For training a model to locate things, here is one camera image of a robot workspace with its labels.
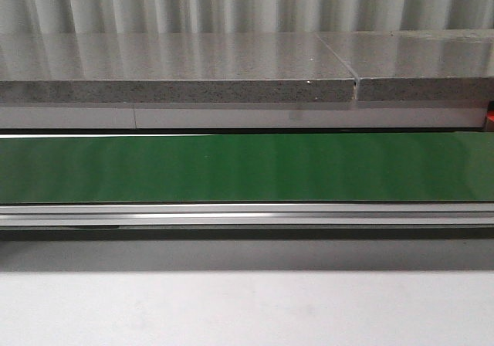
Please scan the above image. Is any grey stone countertop slab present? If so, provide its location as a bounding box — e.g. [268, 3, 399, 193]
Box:
[1, 33, 354, 103]

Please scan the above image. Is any green conveyor belt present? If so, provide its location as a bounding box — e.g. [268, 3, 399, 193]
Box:
[1, 132, 493, 204]

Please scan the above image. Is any white cabinet panel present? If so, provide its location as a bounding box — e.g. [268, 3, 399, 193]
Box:
[1, 101, 488, 130]

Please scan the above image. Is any red object at edge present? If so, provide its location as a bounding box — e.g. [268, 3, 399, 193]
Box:
[484, 101, 494, 132]

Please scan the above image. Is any white pleated curtain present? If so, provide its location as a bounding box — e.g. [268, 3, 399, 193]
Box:
[1, 0, 493, 33]

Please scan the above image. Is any aluminium conveyor frame rail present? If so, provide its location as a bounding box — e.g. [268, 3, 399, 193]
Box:
[1, 202, 493, 229]

